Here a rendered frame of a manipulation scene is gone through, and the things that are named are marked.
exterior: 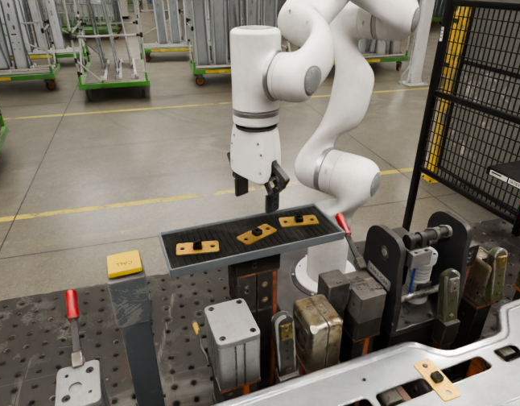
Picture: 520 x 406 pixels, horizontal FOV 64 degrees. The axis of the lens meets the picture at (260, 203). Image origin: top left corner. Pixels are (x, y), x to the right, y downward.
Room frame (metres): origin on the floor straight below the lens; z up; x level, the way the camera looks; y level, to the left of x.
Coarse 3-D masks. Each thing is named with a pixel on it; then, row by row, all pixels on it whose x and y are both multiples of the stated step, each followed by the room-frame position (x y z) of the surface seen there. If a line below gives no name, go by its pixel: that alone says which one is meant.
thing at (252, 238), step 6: (258, 228) 0.74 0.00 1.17; (264, 228) 0.75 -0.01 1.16; (270, 228) 0.75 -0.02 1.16; (246, 234) 0.73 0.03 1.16; (252, 234) 0.73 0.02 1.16; (258, 234) 0.72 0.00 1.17; (264, 234) 0.73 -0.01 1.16; (240, 240) 0.71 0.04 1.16; (246, 240) 0.71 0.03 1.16; (252, 240) 0.71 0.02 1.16; (258, 240) 0.71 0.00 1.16
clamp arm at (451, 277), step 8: (448, 272) 0.68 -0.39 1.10; (456, 272) 0.68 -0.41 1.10; (440, 280) 0.68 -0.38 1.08; (448, 280) 0.67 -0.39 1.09; (456, 280) 0.67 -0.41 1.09; (440, 288) 0.68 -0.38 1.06; (448, 288) 0.67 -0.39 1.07; (456, 288) 0.67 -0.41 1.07; (440, 296) 0.67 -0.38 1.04; (448, 296) 0.67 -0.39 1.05; (456, 296) 0.67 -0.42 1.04; (440, 304) 0.67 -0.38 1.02; (448, 304) 0.66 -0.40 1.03; (456, 304) 0.67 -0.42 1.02; (440, 312) 0.67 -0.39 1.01; (448, 312) 0.66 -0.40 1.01; (456, 312) 0.67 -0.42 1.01; (448, 320) 0.66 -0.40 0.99
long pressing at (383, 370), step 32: (512, 320) 0.65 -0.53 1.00; (384, 352) 0.56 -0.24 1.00; (416, 352) 0.56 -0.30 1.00; (448, 352) 0.56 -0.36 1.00; (480, 352) 0.56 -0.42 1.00; (288, 384) 0.49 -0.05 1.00; (320, 384) 0.49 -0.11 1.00; (352, 384) 0.49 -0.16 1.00; (384, 384) 0.49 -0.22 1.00; (480, 384) 0.49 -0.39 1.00; (512, 384) 0.49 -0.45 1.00
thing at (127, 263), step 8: (112, 256) 0.66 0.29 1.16; (120, 256) 0.66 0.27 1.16; (128, 256) 0.66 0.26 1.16; (136, 256) 0.66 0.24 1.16; (112, 264) 0.63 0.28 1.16; (120, 264) 0.63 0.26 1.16; (128, 264) 0.63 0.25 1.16; (136, 264) 0.63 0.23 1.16; (112, 272) 0.61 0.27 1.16; (120, 272) 0.61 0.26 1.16; (128, 272) 0.62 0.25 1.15
